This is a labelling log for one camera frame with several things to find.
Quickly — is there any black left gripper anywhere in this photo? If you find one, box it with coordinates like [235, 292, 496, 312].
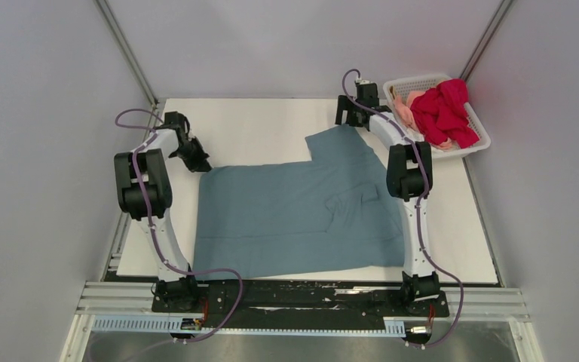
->
[173, 137, 216, 173]

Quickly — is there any blue-grey t-shirt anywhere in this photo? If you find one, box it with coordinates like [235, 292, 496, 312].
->
[193, 126, 405, 279]

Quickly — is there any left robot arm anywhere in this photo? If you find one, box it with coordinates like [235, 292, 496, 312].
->
[114, 112, 212, 312]

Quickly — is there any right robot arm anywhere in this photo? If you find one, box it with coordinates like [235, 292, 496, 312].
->
[335, 78, 442, 318]

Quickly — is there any white plastic laundry basket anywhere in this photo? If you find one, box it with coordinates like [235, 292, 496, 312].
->
[383, 74, 491, 158]

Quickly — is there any pink t-shirt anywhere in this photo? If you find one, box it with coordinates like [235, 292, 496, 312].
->
[392, 88, 424, 132]

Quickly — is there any white t-shirt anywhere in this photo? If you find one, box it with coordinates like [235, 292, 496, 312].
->
[407, 128, 444, 154]

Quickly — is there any red t-shirt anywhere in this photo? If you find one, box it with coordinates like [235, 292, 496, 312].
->
[411, 79, 479, 150]

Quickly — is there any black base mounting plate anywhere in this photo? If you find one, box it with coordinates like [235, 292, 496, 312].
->
[152, 279, 450, 331]

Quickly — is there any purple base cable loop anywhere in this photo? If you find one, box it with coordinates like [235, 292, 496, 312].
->
[172, 268, 245, 344]

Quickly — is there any aluminium frame rail left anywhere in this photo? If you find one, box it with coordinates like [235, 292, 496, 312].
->
[94, 0, 159, 273]

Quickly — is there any aluminium frame rail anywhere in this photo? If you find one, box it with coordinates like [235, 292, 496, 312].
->
[94, 0, 159, 273]
[460, 0, 516, 82]

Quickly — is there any aluminium front frame beam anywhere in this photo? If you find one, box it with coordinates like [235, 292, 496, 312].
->
[75, 282, 531, 322]

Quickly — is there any aluminium frame rail right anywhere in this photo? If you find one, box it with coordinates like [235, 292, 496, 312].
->
[460, 0, 516, 82]

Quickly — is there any white slotted cable duct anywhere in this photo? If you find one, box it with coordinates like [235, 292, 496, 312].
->
[92, 315, 406, 338]

